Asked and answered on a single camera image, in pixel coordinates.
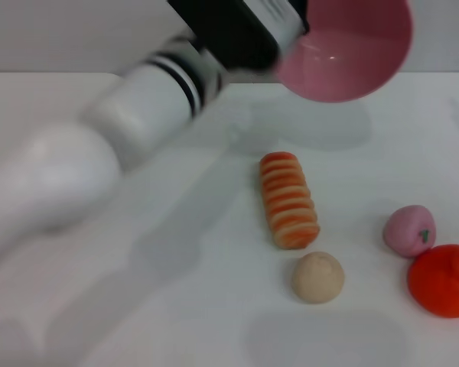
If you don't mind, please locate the pink plastic bowl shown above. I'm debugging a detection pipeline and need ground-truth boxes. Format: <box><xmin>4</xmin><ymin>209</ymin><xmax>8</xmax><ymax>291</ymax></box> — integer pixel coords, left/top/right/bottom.
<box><xmin>276</xmin><ymin>0</ymin><xmax>413</xmax><ymax>103</ymax></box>

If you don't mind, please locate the pink toy peach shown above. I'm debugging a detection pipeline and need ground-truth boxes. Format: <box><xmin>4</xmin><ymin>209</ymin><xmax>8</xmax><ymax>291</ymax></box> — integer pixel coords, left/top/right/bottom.
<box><xmin>382</xmin><ymin>205</ymin><xmax>436</xmax><ymax>258</ymax></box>

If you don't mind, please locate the orange striped toy bread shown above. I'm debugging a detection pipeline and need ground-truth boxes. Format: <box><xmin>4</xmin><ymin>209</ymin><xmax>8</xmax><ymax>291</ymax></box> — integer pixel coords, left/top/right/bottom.
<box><xmin>259</xmin><ymin>151</ymin><xmax>321</xmax><ymax>250</ymax></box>

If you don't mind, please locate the beige toy bun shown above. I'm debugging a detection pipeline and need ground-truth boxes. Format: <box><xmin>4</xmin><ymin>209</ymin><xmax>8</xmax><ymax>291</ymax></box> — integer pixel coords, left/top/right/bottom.
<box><xmin>291</xmin><ymin>251</ymin><xmax>346</xmax><ymax>305</ymax></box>

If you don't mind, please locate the red-orange toy tomato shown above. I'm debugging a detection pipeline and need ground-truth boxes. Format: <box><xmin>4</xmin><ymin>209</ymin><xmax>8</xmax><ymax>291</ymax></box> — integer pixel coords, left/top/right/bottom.
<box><xmin>407</xmin><ymin>244</ymin><xmax>459</xmax><ymax>319</ymax></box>

